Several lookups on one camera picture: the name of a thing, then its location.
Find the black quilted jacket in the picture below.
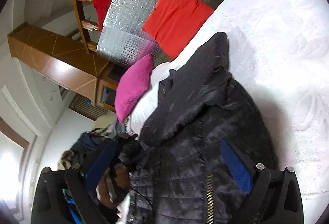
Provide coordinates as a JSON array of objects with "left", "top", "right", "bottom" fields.
[{"left": 127, "top": 32, "right": 278, "bottom": 223}]

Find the pile of dark clothes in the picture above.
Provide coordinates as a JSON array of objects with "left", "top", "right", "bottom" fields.
[{"left": 57, "top": 125, "right": 115, "bottom": 170}]

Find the person's left hand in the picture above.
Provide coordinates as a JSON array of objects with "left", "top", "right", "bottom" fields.
[{"left": 96, "top": 166, "right": 130, "bottom": 210}]

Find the wooden cabinet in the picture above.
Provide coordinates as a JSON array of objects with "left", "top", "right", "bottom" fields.
[{"left": 95, "top": 62, "right": 127, "bottom": 112}]

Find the brown wooden column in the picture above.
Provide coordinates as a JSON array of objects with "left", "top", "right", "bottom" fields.
[{"left": 7, "top": 22, "right": 109, "bottom": 103}]

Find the magenta pillow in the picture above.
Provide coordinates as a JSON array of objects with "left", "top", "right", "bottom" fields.
[{"left": 114, "top": 53, "right": 153, "bottom": 123}]

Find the white bed blanket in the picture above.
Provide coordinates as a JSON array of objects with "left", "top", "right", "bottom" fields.
[{"left": 127, "top": 0, "right": 328, "bottom": 223}]

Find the wooden stair railing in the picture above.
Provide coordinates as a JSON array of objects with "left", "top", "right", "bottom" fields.
[{"left": 73, "top": 0, "right": 99, "bottom": 53}]

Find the red pillow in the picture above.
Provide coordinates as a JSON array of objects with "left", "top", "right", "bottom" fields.
[{"left": 142, "top": 0, "right": 214, "bottom": 60}]

